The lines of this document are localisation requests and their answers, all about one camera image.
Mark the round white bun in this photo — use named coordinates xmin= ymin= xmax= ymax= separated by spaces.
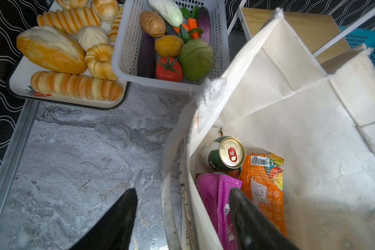
xmin=77 ymin=26 xmax=110 ymax=52

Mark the teal plastic fruit basket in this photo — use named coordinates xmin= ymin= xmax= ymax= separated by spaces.
xmin=339 ymin=25 xmax=375 ymax=83

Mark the striped long bread loaf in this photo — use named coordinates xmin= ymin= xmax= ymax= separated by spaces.
xmin=30 ymin=71 xmax=124 ymax=102

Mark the yellow orange vegetable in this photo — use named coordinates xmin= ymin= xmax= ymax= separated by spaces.
xmin=155 ymin=35 xmax=184 ymax=58

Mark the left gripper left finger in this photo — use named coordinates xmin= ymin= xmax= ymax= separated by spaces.
xmin=71 ymin=188 xmax=138 ymax=250

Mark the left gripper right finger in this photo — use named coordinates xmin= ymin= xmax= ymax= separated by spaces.
xmin=229 ymin=188 xmax=298 ymax=250

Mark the wooden two-tier shelf rack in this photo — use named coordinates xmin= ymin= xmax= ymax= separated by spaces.
xmin=225 ymin=1 xmax=375 ymax=52

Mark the red tomato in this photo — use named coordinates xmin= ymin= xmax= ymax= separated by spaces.
xmin=155 ymin=57 xmax=183 ymax=82

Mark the large bread loaf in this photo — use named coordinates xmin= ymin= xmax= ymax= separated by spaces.
xmin=16 ymin=26 xmax=87 ymax=75

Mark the cream canvas tote bag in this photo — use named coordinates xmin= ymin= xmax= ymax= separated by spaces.
xmin=161 ymin=9 xmax=375 ymax=250

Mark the green drink can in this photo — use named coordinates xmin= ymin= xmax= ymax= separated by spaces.
xmin=200 ymin=136 xmax=246 ymax=172

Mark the long braided bread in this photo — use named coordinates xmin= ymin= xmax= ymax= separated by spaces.
xmin=37 ymin=7 xmax=101 ymax=35

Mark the brown potato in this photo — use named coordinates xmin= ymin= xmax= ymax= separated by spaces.
xmin=139 ymin=11 xmax=166 ymax=38

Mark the purple eggplant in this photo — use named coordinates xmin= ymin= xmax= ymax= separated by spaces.
xmin=137 ymin=32 xmax=156 ymax=79

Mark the purple snack packet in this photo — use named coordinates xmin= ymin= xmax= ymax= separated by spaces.
xmin=196 ymin=172 xmax=242 ymax=250

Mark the white plastic vegetable basket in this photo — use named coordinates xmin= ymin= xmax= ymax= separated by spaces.
xmin=112 ymin=1 xmax=230 ymax=93

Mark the green cabbage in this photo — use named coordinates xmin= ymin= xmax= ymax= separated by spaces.
xmin=178 ymin=39 xmax=215 ymax=81

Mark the orange Fox's candy bag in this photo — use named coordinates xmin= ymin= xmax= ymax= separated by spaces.
xmin=239 ymin=153 xmax=288 ymax=237

